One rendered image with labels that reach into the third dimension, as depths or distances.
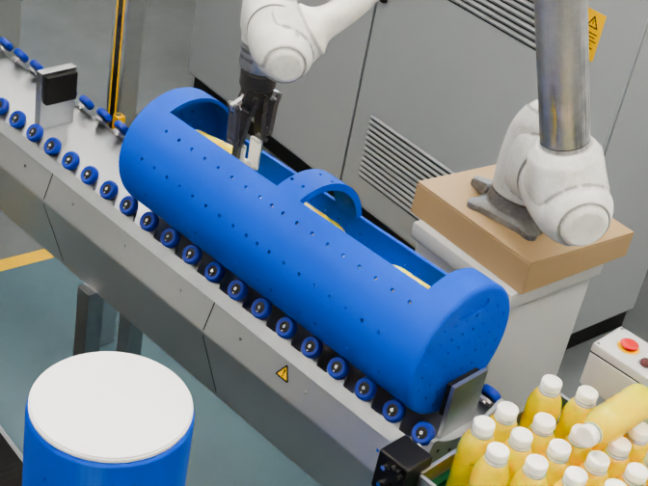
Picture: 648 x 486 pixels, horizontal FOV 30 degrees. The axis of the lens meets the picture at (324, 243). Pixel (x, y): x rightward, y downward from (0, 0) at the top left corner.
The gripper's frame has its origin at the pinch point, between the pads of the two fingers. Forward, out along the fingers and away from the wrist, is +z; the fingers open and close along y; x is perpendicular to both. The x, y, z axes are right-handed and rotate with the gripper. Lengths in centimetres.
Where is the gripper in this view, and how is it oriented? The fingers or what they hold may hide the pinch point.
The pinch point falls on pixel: (246, 155)
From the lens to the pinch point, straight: 254.4
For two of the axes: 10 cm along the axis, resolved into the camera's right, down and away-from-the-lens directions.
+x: 7.0, 4.8, -5.3
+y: -7.0, 2.9, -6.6
